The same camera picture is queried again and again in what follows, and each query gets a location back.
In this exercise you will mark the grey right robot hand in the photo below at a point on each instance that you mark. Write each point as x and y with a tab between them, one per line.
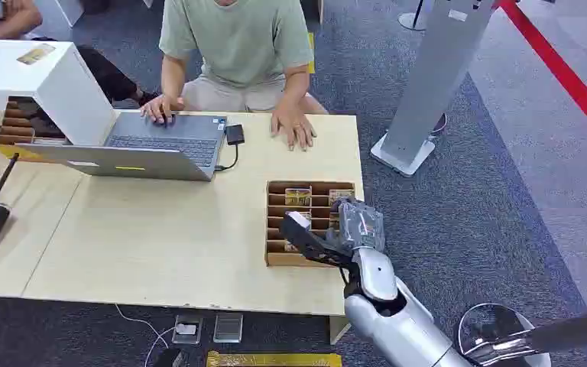
360	225

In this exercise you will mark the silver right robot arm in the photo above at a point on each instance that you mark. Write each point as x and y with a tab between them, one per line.
400	324

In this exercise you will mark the card with pale print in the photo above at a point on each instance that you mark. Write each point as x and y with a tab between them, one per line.
341	196

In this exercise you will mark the card with yellow print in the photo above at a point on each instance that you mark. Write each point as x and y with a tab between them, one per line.
297	197

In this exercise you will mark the card with dark print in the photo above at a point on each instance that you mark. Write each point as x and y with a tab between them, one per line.
290	246

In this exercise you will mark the pale desk leg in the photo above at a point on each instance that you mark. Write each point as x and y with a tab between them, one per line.
338	329

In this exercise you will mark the person's left hand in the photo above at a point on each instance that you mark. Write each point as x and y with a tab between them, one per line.
293	126

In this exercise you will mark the person's hand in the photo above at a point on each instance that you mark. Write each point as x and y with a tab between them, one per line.
293	126
155	108

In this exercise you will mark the grey kiosk stand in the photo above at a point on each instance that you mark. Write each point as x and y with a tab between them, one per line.
430	81

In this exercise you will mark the yellow floor strip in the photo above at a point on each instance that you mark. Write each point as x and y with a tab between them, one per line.
273	360

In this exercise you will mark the grey floor socket cover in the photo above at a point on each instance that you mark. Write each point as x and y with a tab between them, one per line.
228	328

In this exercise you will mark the floor socket with white plug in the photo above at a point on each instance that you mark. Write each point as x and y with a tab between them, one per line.
187	329

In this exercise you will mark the stanchion base with pole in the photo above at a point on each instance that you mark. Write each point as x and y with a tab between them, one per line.
414	19

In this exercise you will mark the person at desk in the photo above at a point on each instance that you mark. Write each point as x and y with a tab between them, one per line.
238	45

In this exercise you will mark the grey open laptop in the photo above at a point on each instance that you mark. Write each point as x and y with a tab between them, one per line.
136	162

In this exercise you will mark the person's right hand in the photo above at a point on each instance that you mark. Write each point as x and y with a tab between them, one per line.
155	108

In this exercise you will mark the red barrier belt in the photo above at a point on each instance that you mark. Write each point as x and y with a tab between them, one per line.
562	71

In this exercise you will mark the person beside desk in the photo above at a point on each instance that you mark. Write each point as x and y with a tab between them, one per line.
103	71

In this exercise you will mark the white box stand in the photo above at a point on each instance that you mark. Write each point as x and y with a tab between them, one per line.
65	91

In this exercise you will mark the wooden card box, dark slots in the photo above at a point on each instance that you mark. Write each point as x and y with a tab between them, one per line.
20	129

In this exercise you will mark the card with tan print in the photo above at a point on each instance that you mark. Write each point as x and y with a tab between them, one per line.
35	53

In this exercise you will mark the right wrist camera, black bracket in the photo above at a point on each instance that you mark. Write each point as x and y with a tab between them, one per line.
307	240

